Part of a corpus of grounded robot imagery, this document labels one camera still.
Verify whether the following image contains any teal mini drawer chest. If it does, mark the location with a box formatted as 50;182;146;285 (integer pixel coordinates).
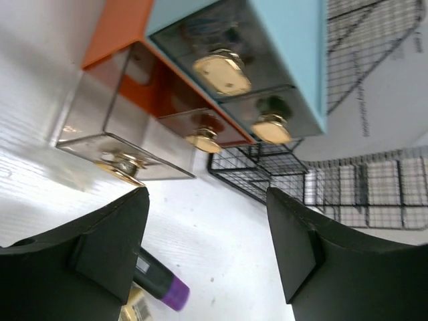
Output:
55;1;328;187

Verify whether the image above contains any white spiral notebook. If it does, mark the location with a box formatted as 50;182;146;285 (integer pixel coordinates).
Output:
307;19;428;228

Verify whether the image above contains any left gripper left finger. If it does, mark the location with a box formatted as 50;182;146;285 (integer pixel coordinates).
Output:
1;187;149;320

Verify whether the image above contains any black wire mesh organizer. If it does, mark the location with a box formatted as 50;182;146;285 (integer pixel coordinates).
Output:
207;1;427;230

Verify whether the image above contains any purple highlighter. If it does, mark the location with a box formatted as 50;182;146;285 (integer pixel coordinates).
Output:
133;247;191;312

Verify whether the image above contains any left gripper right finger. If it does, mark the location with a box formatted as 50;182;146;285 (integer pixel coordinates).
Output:
266;187;427;320

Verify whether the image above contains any small tan eraser block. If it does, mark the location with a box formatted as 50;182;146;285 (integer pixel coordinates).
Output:
118;286;154;321

